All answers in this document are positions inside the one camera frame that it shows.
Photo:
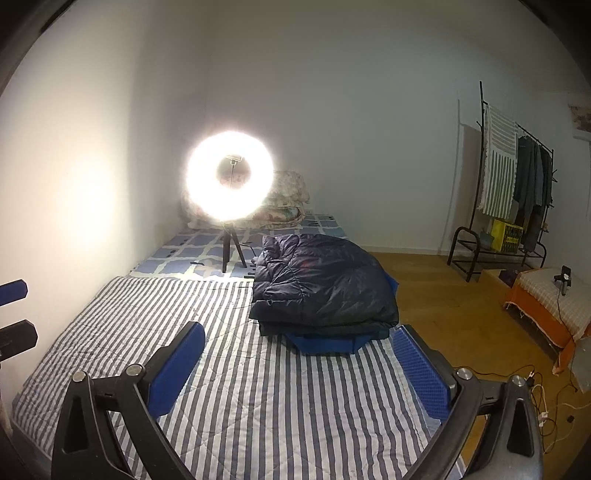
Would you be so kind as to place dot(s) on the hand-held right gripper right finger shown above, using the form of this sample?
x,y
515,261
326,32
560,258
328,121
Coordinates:
x,y
420,369

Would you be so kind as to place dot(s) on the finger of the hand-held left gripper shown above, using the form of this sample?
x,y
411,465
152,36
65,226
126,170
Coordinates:
x,y
18,339
13,292

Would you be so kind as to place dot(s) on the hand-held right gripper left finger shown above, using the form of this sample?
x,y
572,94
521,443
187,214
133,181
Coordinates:
x,y
178,369

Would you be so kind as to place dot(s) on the navy puffer jacket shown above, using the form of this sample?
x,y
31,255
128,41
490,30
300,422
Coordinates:
x,y
323,281

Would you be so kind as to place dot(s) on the black metal clothes rack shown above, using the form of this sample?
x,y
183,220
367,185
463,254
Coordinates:
x,y
466,229

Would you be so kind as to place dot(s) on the blue jacket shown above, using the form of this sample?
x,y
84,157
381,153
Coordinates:
x,y
323,344

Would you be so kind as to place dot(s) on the grey striped blanket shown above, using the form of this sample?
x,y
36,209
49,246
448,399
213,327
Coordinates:
x,y
277,415

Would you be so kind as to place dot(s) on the blue patterned bedsheet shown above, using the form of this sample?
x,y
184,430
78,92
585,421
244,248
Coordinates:
x,y
184,249

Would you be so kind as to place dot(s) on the purple box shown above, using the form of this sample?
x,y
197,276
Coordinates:
x,y
508,279

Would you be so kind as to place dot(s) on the orange bench mattress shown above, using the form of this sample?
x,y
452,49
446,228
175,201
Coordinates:
x,y
545,327

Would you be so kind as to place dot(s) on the white fringed cover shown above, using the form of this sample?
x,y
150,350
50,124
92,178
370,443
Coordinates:
x,y
545,290

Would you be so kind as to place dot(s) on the yellow crate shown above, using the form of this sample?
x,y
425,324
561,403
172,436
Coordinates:
x,y
507,235

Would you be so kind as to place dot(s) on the small black device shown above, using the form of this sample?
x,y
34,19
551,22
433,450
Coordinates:
x,y
563,277

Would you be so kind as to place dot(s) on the floral folded quilt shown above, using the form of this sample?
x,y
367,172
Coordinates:
x,y
281,214

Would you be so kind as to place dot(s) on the striped towel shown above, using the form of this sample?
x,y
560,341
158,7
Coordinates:
x,y
498,175

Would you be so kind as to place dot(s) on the grey hanging coat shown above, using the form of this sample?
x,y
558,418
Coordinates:
x,y
526,180

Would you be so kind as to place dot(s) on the floral pillow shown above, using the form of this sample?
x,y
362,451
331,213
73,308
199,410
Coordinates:
x,y
293,184

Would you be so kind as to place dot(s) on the black hanging garment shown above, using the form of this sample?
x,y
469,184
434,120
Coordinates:
x,y
546,184

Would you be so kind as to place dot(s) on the white wall conduit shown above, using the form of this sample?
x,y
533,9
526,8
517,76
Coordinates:
x,y
460,138

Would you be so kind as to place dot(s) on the wall poster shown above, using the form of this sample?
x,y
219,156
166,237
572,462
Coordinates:
x,y
581,120

